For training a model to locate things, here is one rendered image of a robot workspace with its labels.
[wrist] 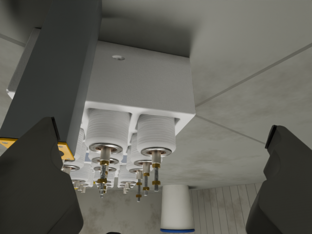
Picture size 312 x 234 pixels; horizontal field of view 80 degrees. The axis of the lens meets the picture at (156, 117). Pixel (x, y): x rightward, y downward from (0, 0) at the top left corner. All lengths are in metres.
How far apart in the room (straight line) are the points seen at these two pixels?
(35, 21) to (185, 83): 0.37
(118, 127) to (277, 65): 0.49
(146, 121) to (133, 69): 0.13
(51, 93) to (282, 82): 0.67
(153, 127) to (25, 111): 0.26
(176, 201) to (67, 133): 2.86
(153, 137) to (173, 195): 2.67
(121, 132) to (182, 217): 2.69
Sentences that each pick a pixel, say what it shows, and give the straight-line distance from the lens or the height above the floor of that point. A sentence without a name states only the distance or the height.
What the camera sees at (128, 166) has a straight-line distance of 0.66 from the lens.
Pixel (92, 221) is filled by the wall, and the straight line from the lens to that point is 3.87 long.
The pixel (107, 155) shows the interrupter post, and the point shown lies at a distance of 0.43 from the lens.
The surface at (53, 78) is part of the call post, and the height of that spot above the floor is 0.23.
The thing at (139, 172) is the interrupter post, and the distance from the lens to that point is 0.67.
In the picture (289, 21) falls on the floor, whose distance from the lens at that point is 0.56.
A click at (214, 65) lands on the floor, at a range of 0.59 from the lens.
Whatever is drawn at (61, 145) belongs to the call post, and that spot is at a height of 0.31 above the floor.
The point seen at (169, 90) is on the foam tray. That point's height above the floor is 0.12.
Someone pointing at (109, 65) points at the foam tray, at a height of 0.08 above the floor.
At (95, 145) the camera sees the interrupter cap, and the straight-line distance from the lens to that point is 0.43.
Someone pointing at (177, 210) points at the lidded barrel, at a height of 0.36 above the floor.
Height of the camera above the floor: 0.38
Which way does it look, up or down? 27 degrees down
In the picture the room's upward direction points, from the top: 180 degrees clockwise
